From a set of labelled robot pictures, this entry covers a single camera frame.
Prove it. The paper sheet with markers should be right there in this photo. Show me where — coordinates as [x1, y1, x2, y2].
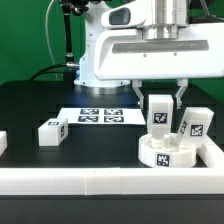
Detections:
[58, 108, 146, 125]

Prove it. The black cable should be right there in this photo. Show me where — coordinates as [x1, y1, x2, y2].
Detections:
[28, 63, 76, 82]

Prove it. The white cable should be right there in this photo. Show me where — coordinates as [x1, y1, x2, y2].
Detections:
[44, 0, 59, 81]

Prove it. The white round stool seat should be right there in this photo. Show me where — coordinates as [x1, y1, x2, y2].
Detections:
[138, 133, 197, 168]

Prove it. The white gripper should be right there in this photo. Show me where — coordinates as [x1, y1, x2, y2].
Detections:
[94, 23, 224, 109]

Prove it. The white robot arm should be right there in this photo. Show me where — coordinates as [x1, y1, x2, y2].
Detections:
[74, 0, 224, 105]

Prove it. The white U-shaped fence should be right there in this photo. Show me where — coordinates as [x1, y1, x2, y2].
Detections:
[0, 139, 224, 195]

